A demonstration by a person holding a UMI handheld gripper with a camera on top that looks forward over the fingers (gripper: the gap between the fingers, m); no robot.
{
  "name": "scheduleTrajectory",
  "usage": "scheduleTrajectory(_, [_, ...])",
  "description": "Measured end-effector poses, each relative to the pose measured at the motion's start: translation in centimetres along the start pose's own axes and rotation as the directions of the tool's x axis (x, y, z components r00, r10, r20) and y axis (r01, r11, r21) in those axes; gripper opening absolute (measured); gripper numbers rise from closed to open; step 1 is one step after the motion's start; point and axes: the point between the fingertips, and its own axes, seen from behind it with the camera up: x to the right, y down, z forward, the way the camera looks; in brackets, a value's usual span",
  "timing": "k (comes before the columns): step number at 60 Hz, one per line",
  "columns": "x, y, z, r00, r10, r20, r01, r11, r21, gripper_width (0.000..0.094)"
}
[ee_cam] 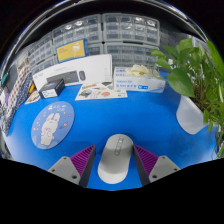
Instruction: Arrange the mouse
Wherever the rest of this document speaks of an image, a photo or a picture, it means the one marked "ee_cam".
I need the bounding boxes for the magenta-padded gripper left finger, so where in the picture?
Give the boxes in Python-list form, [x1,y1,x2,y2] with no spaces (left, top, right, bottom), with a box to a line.
[47,144,97,188]

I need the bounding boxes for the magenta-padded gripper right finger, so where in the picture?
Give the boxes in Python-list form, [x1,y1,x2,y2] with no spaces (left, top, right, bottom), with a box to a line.
[132,144,181,187]

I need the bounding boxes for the grey computer mouse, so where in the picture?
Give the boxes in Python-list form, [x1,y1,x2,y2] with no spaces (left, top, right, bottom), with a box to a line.
[97,133,134,185]

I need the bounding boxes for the round cartoon rabbit mouse pad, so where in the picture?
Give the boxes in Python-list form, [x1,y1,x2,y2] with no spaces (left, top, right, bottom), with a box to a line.
[30,100,76,150]

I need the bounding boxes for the white plant pot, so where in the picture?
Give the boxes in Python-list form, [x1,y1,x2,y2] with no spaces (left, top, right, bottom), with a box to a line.
[175,94,209,136]

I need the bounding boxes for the small colourful sticker sheet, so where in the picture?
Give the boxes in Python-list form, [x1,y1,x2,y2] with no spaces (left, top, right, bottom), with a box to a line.
[24,90,42,106]

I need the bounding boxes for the small black box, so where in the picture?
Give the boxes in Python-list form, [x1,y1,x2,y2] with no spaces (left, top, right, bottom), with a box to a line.
[38,78,66,100]

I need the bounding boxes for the large colourful sticker sheet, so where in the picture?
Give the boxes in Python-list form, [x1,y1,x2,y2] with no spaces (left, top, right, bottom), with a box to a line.
[74,81,129,102]

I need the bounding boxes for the blue white glove box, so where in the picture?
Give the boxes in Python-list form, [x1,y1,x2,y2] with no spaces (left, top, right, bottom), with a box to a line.
[113,64,167,94]

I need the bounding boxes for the patterned fabric bag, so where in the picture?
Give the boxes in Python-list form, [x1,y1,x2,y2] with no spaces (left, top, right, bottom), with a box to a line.
[1,58,34,134]

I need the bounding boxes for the long white keyboard box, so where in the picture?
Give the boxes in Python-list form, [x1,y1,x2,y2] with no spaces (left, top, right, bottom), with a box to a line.
[32,53,114,93]

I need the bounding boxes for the green leafy plant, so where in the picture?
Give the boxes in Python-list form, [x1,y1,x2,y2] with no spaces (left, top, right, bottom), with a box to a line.
[151,37,224,159]

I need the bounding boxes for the yellow and blue box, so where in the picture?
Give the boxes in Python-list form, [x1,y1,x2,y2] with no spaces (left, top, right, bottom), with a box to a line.
[55,38,90,64]

